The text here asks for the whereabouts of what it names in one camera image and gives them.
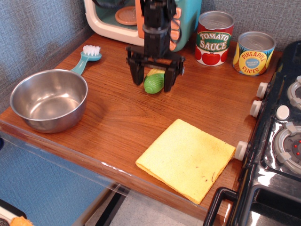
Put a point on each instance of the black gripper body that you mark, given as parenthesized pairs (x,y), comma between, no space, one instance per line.
(156,51)

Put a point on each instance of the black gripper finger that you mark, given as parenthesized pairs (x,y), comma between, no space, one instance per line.
(170,76)
(137,72)

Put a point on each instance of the green toy corn cob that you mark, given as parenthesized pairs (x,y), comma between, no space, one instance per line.
(154,81)

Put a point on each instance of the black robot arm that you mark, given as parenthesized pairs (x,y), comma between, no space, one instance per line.
(157,14)

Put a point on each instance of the teal toy microwave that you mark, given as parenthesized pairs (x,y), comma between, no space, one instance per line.
(100,15)

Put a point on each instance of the orange microwave turntable plate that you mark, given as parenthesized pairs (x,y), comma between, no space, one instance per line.
(126,16)

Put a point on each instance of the orange fuzzy object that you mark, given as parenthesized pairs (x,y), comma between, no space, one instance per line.
(20,221)

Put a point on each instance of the teal dish brush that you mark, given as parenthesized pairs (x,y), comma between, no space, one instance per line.
(90,53)

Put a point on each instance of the tomato sauce can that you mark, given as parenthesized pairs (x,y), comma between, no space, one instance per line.
(213,37)

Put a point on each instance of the pineapple slices can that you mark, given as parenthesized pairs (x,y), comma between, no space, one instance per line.
(253,53)

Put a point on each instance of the stainless steel bowl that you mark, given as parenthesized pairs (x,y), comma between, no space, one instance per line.
(50,101)

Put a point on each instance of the yellow folded cloth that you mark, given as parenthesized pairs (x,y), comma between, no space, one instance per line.
(186,159)

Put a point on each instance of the white stove knob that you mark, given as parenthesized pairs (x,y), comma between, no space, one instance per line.
(262,88)
(240,150)
(255,108)

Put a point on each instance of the black toy stove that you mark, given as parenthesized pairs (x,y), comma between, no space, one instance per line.
(269,191)

